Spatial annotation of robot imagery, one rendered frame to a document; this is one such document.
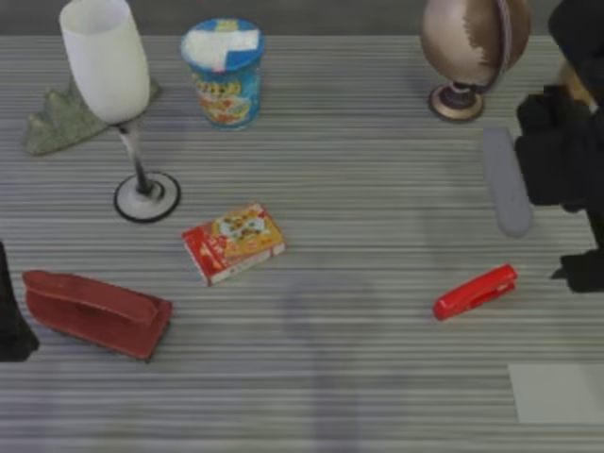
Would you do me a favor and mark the gray oblong board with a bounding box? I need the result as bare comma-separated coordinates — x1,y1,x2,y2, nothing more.
481,126,535,239

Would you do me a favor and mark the small red stapler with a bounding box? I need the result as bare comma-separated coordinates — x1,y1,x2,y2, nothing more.
432,263,519,323

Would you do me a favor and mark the bronze desk globe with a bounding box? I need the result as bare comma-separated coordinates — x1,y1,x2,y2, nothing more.
418,0,532,124

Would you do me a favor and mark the white goblet glass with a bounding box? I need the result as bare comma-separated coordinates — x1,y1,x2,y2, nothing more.
58,0,182,225

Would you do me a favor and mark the red printed card box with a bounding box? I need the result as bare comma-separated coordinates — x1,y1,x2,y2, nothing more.
180,202,287,288

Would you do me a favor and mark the gray striped tablecloth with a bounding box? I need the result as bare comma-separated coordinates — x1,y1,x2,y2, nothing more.
0,34,604,443

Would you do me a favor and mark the blue instant noodle cup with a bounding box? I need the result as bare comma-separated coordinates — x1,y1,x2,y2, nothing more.
179,18,267,131

